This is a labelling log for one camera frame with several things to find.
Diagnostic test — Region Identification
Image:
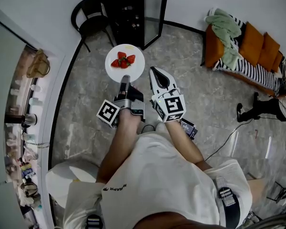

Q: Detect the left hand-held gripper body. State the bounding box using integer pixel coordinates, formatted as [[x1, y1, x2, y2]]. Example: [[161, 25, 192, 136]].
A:
[[96, 84, 147, 128]]

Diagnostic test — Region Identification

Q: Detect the glass coffee table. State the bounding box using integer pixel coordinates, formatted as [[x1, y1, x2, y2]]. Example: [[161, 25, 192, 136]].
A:
[[228, 127, 286, 214]]

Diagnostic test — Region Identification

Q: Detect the tan handbag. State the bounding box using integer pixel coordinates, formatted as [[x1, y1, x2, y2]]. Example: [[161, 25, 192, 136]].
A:
[[26, 49, 51, 79]]

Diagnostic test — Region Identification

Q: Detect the group of small bottles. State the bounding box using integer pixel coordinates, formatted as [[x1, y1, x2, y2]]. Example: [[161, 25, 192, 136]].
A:
[[18, 156, 38, 183]]

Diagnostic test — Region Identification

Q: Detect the white plate of strawberries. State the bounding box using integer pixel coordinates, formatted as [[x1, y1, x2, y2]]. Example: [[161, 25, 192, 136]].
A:
[[104, 43, 146, 83]]

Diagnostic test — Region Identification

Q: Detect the person's left forearm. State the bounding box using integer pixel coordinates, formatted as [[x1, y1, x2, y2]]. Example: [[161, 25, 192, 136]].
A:
[[96, 108, 144, 184]]

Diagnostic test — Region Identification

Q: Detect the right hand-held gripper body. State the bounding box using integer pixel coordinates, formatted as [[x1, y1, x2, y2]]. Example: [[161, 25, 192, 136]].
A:
[[149, 87, 187, 124]]

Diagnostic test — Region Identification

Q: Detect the black folding stand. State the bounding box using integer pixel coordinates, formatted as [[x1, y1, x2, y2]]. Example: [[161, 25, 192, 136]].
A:
[[273, 186, 286, 204]]

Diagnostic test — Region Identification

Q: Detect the green blanket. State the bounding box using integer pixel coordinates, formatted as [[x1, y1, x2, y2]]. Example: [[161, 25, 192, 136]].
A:
[[205, 8, 243, 71]]

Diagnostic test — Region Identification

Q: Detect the steel kettle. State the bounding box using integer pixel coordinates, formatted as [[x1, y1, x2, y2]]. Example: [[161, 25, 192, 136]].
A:
[[21, 113, 38, 129]]

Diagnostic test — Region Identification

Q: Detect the orange cushion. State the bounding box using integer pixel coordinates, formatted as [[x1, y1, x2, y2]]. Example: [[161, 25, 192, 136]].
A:
[[239, 21, 265, 62], [257, 32, 281, 72]]

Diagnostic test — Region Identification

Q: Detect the brown woven bag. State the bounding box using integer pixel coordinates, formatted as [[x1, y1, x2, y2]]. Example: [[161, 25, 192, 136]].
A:
[[20, 182, 41, 200]]

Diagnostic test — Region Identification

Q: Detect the orange sofa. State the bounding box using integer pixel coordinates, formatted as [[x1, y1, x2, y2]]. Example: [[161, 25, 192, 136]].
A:
[[201, 8, 286, 97]]

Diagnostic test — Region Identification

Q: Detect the person's right forearm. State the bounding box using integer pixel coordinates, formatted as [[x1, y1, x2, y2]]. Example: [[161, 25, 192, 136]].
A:
[[165, 119, 205, 167]]

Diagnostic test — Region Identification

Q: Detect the person's white t-shirt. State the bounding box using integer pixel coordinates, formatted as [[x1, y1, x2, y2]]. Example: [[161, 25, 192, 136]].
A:
[[62, 123, 253, 229]]

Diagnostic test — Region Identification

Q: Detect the black and grey harness strap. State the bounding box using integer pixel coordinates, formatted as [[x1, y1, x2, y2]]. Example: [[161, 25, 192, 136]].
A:
[[214, 176, 242, 229], [85, 214, 103, 229]]

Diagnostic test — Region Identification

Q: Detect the black and white striped blanket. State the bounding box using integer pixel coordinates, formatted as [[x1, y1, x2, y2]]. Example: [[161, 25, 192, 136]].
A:
[[212, 14, 283, 93]]

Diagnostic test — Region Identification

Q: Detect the white round table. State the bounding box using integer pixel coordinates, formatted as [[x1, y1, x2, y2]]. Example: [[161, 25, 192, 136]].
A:
[[45, 160, 101, 208]]

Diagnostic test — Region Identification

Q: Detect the black chair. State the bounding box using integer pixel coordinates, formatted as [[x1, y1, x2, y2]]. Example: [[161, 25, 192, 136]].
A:
[[71, 0, 115, 53]]

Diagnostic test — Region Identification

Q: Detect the black box on wrist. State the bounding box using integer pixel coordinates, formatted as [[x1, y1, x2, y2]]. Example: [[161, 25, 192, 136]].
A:
[[181, 118, 199, 141]]

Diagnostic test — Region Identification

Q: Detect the black floor cable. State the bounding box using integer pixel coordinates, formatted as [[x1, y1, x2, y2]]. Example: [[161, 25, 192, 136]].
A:
[[204, 118, 255, 162]]

